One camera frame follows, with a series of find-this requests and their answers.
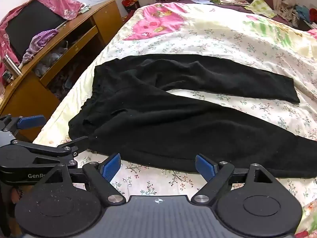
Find black television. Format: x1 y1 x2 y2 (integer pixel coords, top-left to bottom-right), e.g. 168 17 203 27
4 0 67 57

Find wooden desk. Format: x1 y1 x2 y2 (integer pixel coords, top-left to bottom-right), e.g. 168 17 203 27
0 0 124 142

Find black pants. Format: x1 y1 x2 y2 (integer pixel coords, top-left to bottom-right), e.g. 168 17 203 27
68 54 317 179

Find green checkered cloth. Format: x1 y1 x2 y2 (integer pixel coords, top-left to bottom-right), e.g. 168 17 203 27
245 0 276 19

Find red patterned cloth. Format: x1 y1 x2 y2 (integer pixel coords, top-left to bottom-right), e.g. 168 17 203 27
121 0 141 14

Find pink floral cloth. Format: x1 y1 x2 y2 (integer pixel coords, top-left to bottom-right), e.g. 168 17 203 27
0 0 86 85

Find blue garment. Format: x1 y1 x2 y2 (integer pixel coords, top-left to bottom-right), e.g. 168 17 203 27
296 5 310 18

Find white laundry basket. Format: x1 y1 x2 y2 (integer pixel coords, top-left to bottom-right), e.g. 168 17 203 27
292 12 302 28

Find grey crumpled cloth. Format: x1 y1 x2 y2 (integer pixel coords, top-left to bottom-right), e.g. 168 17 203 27
35 42 70 77

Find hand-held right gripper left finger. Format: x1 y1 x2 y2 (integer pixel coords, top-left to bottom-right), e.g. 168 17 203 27
48 153 125 206

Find purple patterned cloth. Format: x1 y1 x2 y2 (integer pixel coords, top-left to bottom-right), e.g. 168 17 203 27
22 29 58 65

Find floral bed quilt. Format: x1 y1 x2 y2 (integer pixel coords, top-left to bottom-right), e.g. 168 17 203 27
33 2 317 238

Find red garment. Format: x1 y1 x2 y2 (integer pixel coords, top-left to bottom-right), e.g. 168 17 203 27
308 6 317 23

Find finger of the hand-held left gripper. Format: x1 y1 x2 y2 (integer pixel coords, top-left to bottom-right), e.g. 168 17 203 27
11 136 89 166
0 115 46 132

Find steel thermos bottle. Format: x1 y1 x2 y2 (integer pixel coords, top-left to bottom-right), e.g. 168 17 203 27
2 55 23 78

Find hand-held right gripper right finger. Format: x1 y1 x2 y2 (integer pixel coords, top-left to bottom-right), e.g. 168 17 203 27
192 154 275 206

